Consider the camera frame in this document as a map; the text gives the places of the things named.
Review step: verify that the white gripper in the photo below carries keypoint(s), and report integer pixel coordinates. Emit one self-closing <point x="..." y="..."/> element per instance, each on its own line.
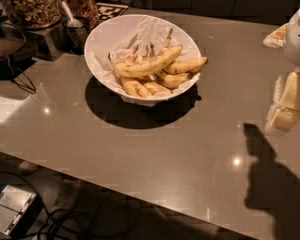
<point x="298" y="37"/>

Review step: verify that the long yellow banana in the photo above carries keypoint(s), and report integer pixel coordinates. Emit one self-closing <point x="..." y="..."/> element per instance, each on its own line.
<point x="149" y="66"/>

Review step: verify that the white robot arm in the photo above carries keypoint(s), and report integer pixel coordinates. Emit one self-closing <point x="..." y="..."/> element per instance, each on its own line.
<point x="286" y="37"/>

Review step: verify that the lower right yellow banana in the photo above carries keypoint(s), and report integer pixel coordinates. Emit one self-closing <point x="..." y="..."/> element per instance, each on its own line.
<point x="171" y="81"/>

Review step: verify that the front middle yellow banana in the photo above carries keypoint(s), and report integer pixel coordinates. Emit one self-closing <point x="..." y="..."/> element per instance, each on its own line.
<point x="155" y="87"/>

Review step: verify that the front left yellow banana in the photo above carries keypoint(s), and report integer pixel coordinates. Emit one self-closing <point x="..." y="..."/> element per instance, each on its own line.
<point x="134" y="88"/>

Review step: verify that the back small yellow banana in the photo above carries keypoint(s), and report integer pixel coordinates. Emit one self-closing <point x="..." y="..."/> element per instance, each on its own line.
<point x="128" y="58"/>

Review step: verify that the white bowl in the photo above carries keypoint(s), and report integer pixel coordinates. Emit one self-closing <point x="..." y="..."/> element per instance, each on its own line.
<point x="103" y="37"/>

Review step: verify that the black white fiducial marker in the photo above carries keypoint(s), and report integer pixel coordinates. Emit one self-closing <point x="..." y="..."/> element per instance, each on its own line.
<point x="108" y="11"/>

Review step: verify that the dark scoop cup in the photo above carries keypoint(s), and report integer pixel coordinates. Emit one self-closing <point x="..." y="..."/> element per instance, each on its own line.
<point x="75" y="38"/>

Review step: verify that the white plastic scoop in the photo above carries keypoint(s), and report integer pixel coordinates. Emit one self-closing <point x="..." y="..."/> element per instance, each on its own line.
<point x="72" y="22"/>

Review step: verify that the metal jar stand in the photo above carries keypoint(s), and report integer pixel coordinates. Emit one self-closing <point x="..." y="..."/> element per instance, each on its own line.
<point x="49" y="43"/>

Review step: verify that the glass jar of nuts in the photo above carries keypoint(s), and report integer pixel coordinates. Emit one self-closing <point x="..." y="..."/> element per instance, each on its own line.
<point x="32" y="14"/>

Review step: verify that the grey box on floor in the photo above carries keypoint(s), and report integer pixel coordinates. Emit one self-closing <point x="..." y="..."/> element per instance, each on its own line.
<point x="15" y="210"/>

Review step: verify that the black appliance with cable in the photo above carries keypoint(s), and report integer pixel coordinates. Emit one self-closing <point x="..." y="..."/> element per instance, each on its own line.
<point x="16" y="56"/>

